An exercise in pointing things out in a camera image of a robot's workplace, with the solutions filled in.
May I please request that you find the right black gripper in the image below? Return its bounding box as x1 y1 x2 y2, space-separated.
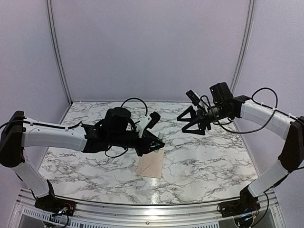
177 103 231 136

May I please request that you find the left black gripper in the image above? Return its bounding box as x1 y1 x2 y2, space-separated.
109 129 164 157

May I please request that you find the green white glue stick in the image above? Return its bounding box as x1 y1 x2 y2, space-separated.
154 132 165 152

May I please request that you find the cream envelope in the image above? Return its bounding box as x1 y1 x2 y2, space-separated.
136 149 164 179

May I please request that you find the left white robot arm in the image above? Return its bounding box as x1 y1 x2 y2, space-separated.
0 107 165 211

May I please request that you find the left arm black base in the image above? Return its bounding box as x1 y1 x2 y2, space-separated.
32 180 76 216

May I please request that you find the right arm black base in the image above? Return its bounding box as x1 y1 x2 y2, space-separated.
217 186 261 218

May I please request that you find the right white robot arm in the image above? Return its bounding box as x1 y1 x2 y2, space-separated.
177 82 304 213

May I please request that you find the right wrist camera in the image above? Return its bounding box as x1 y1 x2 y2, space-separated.
185 90 205 107

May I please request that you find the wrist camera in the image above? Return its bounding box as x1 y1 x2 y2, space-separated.
135 112 161 138
185 90 205 107

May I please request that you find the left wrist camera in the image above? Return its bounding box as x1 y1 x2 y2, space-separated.
135 112 161 138

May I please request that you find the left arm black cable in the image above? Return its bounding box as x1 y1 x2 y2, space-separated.
104 97 149 159

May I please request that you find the curved aluminium front rail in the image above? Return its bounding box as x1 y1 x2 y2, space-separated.
8 189 286 228

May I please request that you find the right aluminium corner post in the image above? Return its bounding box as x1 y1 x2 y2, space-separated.
230 0 256 92

